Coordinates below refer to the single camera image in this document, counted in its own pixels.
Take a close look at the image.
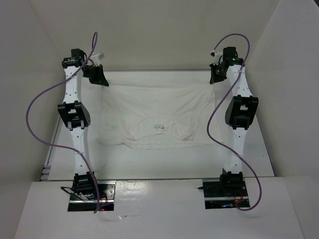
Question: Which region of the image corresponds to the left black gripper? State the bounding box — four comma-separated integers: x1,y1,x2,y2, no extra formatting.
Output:
82,64,108,86

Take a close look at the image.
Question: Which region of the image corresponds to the white tank top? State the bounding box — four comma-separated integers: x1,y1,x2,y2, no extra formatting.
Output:
99,83,215,149

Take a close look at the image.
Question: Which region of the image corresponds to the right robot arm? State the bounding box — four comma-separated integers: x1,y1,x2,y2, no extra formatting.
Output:
210,47,259,197

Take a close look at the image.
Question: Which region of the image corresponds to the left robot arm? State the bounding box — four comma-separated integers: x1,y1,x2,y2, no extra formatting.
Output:
57,48,109,200

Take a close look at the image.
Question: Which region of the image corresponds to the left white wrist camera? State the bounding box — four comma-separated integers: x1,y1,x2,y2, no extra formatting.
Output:
89,53,105,66

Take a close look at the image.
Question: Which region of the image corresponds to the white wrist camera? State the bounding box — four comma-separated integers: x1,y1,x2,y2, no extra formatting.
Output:
89,53,105,66
210,51,223,65

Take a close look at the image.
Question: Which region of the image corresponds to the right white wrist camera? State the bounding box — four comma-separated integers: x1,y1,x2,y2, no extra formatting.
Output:
210,51,223,65

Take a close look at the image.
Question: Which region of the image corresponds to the aluminium table edge rail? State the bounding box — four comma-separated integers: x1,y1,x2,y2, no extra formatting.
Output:
39,117,61,182

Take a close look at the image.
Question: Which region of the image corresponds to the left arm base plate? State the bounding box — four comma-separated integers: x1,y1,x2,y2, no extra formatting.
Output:
67,181,116,212

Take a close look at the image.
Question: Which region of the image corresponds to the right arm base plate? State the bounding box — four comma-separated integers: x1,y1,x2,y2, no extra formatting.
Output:
198,179,250,209

